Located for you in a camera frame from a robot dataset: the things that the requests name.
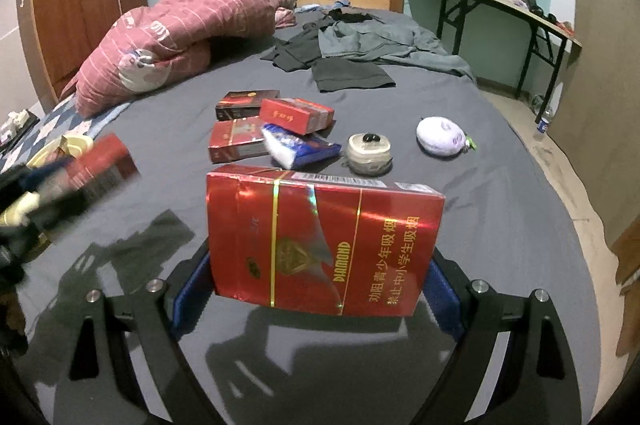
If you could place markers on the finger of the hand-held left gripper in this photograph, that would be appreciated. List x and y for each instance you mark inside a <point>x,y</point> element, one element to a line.
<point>55,195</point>

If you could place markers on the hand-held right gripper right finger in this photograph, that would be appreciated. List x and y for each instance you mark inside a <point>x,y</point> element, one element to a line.
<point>443,291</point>

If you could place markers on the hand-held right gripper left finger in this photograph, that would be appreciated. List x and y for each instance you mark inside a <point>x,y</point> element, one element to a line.
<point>192,291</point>

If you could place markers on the yellow plastic basin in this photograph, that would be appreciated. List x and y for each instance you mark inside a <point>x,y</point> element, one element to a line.
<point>44,156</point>

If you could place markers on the shiny red cigarette pack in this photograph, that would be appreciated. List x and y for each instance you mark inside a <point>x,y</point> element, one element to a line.
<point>300,245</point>

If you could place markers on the round beige case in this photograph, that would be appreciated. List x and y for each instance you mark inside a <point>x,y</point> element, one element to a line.
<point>369,155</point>

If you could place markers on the red and silver cigarette pack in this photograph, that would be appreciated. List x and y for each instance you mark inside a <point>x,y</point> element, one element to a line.
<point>235,140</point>

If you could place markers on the dark maroon cigarette pack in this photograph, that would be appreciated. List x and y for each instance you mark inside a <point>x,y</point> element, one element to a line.
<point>245,104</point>

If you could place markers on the blue checked blanket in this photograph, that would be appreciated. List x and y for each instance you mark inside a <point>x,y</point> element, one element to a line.
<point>45,125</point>

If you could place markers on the grey bed sheet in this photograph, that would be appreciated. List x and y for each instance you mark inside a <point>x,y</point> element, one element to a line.
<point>500,185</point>

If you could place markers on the blue tissue packet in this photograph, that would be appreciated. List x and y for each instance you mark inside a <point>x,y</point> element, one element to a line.
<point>300,147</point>

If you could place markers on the clear water bottle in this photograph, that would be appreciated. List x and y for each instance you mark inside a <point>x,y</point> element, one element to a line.
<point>543,122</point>

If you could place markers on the bright red cigarette pack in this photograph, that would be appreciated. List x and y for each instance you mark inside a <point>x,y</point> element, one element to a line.
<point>297,116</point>

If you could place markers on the pink checked quilt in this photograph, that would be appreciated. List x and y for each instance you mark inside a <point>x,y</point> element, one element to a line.
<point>200,20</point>

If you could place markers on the dark grey shorts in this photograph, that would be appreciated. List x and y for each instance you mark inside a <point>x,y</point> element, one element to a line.
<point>350,75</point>

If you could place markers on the grey jacket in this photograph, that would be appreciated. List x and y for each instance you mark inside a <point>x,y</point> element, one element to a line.
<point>380,42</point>

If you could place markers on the black garment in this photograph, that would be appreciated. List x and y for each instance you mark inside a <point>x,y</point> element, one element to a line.
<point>295,47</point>

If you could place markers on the wooden folding desk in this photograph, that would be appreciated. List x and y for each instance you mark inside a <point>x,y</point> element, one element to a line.
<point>500,2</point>

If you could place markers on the pink floral pillow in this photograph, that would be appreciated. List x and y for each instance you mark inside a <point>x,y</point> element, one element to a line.
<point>285,7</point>

